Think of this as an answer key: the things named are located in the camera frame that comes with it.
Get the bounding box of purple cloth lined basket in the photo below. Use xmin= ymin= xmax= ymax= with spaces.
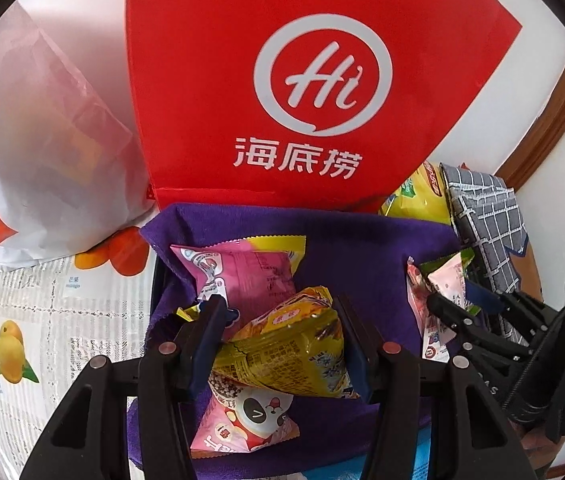
xmin=127 ymin=202 xmax=468 ymax=476

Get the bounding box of yellow red snack packet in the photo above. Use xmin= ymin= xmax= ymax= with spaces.
xmin=177 ymin=286 xmax=363 ymax=401

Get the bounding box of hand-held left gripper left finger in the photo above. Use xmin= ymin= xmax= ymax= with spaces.
xmin=20 ymin=296 xmax=236 ymax=480

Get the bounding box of grey checked folded cloth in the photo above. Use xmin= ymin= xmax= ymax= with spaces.
xmin=440 ymin=162 xmax=531 ymax=343

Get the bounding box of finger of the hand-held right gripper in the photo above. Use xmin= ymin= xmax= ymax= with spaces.
xmin=464 ymin=282 xmax=558 ymax=343
xmin=427 ymin=292 xmax=533 ymax=361

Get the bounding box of blue tissue pack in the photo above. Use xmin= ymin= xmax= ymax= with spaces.
xmin=297 ymin=452 xmax=433 ymax=480

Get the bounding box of brown wooden door frame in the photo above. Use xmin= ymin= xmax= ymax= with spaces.
xmin=503 ymin=45 xmax=565 ymax=191

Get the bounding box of yellow green snack packet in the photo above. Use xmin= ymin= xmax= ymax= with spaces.
xmin=380 ymin=160 xmax=456 ymax=226

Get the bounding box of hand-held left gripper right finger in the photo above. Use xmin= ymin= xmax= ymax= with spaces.
xmin=330 ymin=296 xmax=523 ymax=480

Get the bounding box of long pale pink snack packet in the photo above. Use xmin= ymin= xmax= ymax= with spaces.
xmin=407 ymin=255 xmax=469 ymax=361

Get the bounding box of red paper bag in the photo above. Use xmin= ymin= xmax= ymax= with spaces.
xmin=125 ymin=0 xmax=522 ymax=211

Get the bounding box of pink panda snack packet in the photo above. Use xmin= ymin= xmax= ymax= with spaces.
xmin=190 ymin=382 xmax=301 ymax=466

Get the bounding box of white plastic shopping bag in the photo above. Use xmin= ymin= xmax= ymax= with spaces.
xmin=0 ymin=2 xmax=156 ymax=273

